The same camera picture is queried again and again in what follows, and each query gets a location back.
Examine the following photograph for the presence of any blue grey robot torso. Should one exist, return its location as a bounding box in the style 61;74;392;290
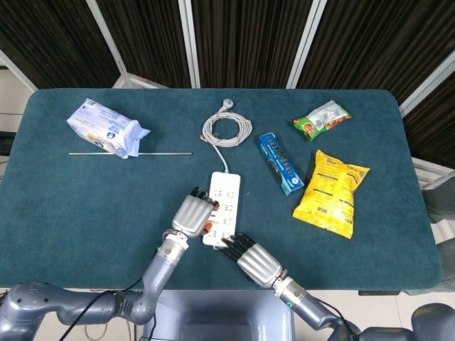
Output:
141;289;296;341

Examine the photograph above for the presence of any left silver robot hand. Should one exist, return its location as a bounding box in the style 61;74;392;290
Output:
171;186;220;238

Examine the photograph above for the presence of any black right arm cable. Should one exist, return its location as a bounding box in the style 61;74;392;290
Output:
315;297;358;330

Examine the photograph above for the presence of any white blue tissue pack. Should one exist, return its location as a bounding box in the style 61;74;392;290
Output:
66;98;151;160

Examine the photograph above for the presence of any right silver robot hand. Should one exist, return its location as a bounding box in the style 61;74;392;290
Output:
219;232;287;289

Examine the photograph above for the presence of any white upright partition post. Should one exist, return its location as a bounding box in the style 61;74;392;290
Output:
178;0;201;89

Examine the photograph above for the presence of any thin metal rod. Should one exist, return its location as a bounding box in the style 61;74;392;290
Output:
68;151;193;156

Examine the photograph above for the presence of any white metal rack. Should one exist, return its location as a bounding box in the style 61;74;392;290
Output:
412;156;455;191

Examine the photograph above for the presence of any green snack bag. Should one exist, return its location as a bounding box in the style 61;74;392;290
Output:
291;99;353;142

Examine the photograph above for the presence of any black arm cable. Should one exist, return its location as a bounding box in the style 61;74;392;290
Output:
58;244;161;341
315;297;358;330

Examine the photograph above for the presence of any grey coiled power cord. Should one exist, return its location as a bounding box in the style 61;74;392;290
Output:
201;98;253;175

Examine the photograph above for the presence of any white power strip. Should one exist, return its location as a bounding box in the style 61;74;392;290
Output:
202;171;242;249

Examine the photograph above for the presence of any teal felt table cloth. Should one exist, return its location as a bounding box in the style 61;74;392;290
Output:
0;88;444;291

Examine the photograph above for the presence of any blue cookie box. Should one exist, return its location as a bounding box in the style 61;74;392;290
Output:
257;133;305;196

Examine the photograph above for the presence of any white slanted partition post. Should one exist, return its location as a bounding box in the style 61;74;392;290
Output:
86;0;171;90
400;49;455;117
286;0;328;90
0;49;38;92

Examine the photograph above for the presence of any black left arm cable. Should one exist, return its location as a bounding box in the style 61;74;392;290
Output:
58;244;161;341

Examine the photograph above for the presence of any yellow chip bag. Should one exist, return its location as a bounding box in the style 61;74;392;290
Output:
292;149;370;239

